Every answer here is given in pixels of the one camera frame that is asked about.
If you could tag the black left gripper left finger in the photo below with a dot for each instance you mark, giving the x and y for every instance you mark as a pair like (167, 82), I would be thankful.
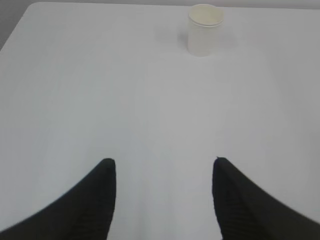
(85, 212)

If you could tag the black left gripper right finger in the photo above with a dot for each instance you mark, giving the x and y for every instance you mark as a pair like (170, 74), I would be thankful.
(244, 211)

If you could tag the white paper cup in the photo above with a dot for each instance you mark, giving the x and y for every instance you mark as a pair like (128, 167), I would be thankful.
(203, 20)

